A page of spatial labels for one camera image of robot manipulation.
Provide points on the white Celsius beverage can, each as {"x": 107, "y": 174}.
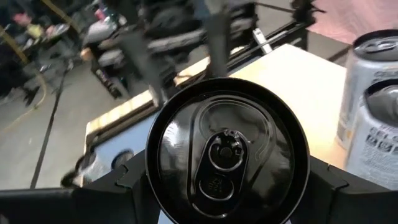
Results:
{"x": 227, "y": 149}
{"x": 379, "y": 149}
{"x": 90, "y": 169}
{"x": 122, "y": 158}

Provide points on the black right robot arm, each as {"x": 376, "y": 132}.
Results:
{"x": 186, "y": 21}

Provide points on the silver mounting plate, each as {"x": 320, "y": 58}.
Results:
{"x": 261, "y": 40}

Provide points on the blue table mat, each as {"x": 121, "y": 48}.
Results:
{"x": 130, "y": 140}

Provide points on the wooden shelf board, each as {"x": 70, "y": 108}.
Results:
{"x": 295, "y": 93}

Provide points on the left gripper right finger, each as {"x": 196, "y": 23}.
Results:
{"x": 323, "y": 193}

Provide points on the white Celsius can yellow band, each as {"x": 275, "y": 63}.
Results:
{"x": 360, "y": 81}

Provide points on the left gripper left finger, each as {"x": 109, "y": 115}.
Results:
{"x": 105, "y": 199}

